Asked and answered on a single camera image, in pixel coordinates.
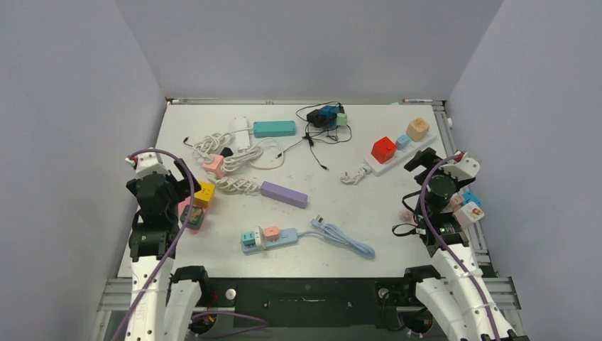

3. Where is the white braided cable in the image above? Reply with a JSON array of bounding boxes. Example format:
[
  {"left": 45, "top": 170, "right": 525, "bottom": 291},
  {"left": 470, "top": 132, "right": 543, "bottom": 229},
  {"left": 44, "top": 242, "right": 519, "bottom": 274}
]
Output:
[{"left": 207, "top": 173, "right": 261, "bottom": 196}]

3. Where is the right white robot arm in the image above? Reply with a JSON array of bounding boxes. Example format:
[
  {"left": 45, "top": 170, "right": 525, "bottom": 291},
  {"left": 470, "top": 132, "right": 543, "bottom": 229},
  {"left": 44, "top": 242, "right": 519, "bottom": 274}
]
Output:
[{"left": 401, "top": 148, "right": 529, "bottom": 340}]

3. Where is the blue small plug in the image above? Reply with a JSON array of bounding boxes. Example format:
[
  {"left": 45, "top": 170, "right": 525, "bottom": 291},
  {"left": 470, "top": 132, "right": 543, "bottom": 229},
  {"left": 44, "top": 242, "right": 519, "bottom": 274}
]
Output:
[{"left": 461, "top": 190, "right": 483, "bottom": 208}]

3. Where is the pink charger plug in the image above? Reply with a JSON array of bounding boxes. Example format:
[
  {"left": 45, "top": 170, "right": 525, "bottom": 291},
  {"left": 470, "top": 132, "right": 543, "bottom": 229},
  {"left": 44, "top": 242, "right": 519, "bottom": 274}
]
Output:
[{"left": 263, "top": 226, "right": 280, "bottom": 242}]

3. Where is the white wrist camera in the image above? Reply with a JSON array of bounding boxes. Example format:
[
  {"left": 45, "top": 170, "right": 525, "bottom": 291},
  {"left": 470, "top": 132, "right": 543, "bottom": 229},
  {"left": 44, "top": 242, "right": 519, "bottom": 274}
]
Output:
[
  {"left": 125, "top": 152, "right": 169, "bottom": 178},
  {"left": 440, "top": 151, "right": 481, "bottom": 181}
]

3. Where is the white adapter plug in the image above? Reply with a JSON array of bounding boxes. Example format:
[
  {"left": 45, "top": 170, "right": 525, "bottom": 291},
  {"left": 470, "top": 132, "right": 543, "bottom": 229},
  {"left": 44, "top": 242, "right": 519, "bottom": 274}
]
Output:
[{"left": 253, "top": 226, "right": 266, "bottom": 250}]

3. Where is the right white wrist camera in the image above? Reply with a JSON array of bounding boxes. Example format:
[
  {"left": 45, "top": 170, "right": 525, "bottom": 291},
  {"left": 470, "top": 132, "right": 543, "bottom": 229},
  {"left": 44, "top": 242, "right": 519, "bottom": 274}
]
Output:
[{"left": 440, "top": 151, "right": 481, "bottom": 181}]

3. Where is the white coiled cable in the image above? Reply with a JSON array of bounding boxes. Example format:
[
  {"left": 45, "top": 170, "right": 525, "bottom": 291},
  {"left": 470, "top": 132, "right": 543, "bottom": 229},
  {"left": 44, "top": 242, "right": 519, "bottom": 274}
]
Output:
[{"left": 192, "top": 131, "right": 286, "bottom": 172}]

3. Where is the yellow cube socket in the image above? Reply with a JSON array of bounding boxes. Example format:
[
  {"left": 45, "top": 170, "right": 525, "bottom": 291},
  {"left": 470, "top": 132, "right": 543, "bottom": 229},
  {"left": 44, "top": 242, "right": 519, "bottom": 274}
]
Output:
[{"left": 193, "top": 181, "right": 215, "bottom": 208}]

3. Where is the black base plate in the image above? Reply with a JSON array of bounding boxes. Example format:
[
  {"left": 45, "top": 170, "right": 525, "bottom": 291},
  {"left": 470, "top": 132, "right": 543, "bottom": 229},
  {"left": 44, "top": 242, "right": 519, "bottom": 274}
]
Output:
[{"left": 195, "top": 277, "right": 434, "bottom": 332}]

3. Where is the beige small plug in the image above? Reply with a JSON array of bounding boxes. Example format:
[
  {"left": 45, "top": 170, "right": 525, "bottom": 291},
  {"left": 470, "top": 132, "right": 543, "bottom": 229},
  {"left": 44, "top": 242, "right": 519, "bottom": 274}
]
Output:
[{"left": 449, "top": 194, "right": 464, "bottom": 212}]

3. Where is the black power adapter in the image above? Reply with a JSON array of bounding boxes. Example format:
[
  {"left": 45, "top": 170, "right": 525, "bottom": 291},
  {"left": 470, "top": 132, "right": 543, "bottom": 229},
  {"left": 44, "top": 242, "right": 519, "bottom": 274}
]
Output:
[{"left": 306, "top": 109, "right": 329, "bottom": 128}]

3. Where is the teal adapter plug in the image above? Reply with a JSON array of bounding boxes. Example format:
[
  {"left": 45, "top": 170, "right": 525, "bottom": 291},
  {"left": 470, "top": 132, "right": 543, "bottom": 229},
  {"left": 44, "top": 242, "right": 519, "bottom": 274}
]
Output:
[{"left": 241, "top": 231, "right": 256, "bottom": 247}]

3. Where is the purple power strip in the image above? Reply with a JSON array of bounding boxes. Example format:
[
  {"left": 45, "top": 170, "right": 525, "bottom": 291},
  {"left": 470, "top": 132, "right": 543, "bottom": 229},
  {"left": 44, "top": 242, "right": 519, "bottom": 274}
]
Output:
[{"left": 260, "top": 181, "right": 308, "bottom": 209}]

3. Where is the light blue power strip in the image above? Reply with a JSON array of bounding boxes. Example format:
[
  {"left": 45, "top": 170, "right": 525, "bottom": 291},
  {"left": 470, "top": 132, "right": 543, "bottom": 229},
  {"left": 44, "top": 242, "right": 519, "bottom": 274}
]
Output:
[{"left": 240, "top": 226, "right": 299, "bottom": 254}]

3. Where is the black thin cable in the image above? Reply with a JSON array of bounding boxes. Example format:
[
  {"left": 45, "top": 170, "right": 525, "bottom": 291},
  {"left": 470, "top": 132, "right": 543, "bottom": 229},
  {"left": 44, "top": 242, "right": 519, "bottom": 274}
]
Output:
[{"left": 275, "top": 101, "right": 353, "bottom": 171}]

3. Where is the light blue cable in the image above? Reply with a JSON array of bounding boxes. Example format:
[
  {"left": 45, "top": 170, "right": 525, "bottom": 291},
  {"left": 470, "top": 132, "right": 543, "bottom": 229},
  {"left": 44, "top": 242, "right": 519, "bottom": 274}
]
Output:
[{"left": 297, "top": 215, "right": 376, "bottom": 261}]

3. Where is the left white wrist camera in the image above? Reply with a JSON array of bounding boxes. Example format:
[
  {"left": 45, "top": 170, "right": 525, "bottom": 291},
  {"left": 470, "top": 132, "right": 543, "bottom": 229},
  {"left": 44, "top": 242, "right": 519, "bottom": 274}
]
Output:
[{"left": 125, "top": 152, "right": 169, "bottom": 178}]

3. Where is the small blue adapter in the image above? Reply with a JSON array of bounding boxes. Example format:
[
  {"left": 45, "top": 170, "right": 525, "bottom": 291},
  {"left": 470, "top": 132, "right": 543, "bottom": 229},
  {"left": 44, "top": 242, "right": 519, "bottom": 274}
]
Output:
[{"left": 395, "top": 134, "right": 412, "bottom": 151}]

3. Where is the long white power strip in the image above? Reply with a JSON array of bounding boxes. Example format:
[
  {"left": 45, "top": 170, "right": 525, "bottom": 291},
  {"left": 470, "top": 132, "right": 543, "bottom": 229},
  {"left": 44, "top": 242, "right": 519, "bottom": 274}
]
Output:
[{"left": 363, "top": 132, "right": 438, "bottom": 176}]

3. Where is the light green adapter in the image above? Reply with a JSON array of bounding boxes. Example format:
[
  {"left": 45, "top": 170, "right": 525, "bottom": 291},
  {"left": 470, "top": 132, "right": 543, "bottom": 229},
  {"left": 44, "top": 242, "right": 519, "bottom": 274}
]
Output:
[{"left": 335, "top": 112, "right": 348, "bottom": 126}]

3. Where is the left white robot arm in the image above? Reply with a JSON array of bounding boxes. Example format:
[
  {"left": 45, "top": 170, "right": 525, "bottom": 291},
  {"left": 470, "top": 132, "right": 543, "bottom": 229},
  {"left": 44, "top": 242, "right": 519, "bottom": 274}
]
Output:
[{"left": 125, "top": 152, "right": 212, "bottom": 340}]

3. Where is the white picture cube adapter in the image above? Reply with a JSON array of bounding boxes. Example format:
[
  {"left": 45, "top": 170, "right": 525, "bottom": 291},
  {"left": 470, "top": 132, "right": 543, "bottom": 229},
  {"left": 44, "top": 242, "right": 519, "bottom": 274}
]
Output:
[{"left": 453, "top": 202, "right": 485, "bottom": 229}]

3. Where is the red cube adapter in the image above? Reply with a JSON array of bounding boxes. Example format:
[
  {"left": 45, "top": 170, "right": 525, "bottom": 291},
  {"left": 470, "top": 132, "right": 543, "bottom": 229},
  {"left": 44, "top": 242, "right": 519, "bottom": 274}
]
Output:
[{"left": 371, "top": 136, "right": 397, "bottom": 164}]

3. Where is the pink cube socket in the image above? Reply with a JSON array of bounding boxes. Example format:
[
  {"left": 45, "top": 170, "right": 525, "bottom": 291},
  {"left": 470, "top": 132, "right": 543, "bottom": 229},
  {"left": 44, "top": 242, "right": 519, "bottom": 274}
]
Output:
[{"left": 202, "top": 153, "right": 224, "bottom": 180}]

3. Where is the small white power strip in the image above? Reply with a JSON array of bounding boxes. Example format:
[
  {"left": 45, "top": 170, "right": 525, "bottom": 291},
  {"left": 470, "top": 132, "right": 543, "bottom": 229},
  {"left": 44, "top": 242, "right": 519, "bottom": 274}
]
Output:
[{"left": 233, "top": 117, "right": 251, "bottom": 152}]

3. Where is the tan cube adapter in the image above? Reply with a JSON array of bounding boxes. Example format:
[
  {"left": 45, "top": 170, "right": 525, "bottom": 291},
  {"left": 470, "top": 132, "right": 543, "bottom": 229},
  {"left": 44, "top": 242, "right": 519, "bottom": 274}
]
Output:
[{"left": 405, "top": 117, "right": 430, "bottom": 142}]

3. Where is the green picture adapter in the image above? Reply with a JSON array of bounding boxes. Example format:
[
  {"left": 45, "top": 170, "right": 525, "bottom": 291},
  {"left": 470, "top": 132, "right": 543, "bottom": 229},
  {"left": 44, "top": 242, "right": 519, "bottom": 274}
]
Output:
[{"left": 180, "top": 205, "right": 205, "bottom": 231}]

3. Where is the teal power strip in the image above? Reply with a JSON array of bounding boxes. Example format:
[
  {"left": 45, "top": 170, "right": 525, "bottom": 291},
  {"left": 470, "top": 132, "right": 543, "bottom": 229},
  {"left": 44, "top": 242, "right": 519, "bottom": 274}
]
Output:
[{"left": 253, "top": 121, "right": 297, "bottom": 138}]

